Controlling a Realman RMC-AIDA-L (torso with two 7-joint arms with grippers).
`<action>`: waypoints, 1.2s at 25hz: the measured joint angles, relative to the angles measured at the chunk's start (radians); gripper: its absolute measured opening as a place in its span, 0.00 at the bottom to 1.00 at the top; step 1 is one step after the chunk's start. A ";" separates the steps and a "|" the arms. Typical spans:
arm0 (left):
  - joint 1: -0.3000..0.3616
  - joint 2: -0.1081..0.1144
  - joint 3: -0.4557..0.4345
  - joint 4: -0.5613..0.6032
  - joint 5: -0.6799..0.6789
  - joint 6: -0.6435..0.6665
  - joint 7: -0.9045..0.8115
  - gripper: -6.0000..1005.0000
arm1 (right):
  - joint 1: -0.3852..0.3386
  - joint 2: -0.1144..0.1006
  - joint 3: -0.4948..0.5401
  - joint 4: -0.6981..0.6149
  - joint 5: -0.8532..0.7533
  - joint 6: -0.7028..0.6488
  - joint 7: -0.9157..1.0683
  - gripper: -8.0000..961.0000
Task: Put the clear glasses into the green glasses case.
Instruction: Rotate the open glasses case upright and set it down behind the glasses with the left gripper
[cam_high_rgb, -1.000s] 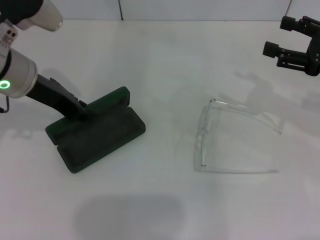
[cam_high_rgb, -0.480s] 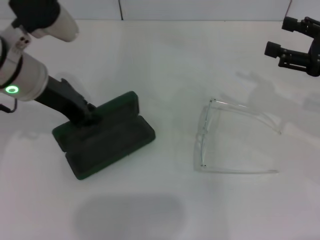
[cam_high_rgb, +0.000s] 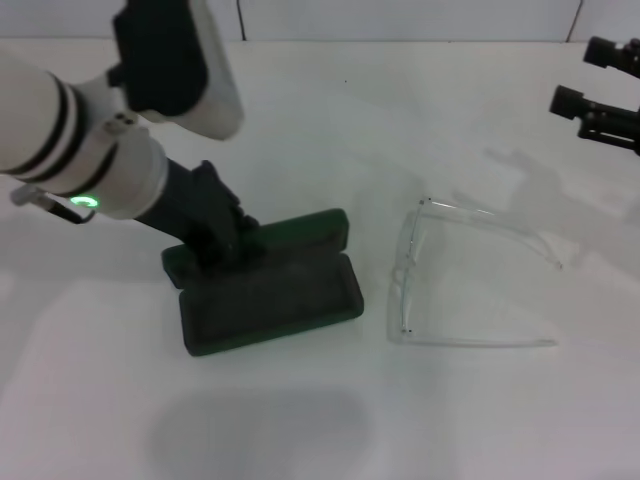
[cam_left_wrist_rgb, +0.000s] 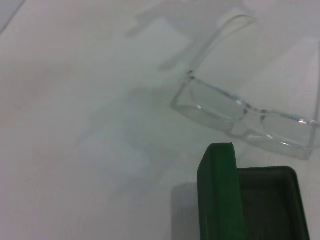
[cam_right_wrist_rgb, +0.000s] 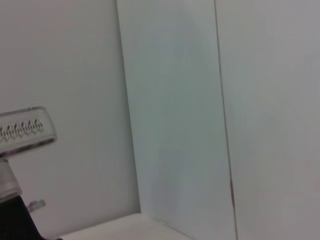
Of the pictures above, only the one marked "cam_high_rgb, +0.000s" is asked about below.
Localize green glasses case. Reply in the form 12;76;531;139
160;207;365;357

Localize clear white glasses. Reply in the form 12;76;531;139
388;198;564;349

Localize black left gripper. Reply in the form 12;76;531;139
135;159;269;274

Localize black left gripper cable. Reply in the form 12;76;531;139
11;185;97;225

